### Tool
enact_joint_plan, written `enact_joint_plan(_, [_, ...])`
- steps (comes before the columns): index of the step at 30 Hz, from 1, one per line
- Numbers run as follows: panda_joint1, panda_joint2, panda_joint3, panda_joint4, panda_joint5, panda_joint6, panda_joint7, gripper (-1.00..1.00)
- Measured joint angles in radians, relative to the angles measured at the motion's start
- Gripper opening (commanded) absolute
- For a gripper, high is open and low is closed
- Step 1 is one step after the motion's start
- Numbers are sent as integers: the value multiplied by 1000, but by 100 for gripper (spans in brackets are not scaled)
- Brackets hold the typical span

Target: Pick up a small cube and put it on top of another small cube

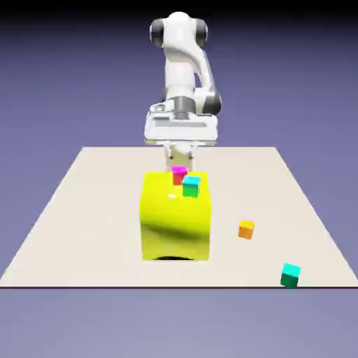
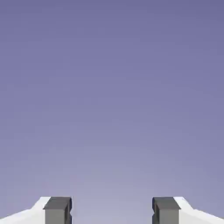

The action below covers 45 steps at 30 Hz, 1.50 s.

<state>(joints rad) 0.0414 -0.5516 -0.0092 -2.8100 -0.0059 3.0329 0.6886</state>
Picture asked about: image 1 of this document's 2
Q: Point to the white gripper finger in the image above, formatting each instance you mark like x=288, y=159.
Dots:
x=190, y=156
x=168, y=155

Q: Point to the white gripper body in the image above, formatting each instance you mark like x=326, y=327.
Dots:
x=181, y=131

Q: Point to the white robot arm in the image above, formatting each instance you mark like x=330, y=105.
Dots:
x=179, y=56

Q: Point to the small magenta cube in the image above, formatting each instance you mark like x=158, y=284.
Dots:
x=177, y=174

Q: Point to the small cyan cube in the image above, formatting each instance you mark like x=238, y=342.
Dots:
x=191, y=186

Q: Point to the small orange cube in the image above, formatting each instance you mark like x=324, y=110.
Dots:
x=246, y=230

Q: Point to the small teal cube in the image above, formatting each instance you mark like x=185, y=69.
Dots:
x=290, y=275

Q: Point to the large yellow box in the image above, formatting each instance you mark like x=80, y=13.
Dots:
x=173, y=223

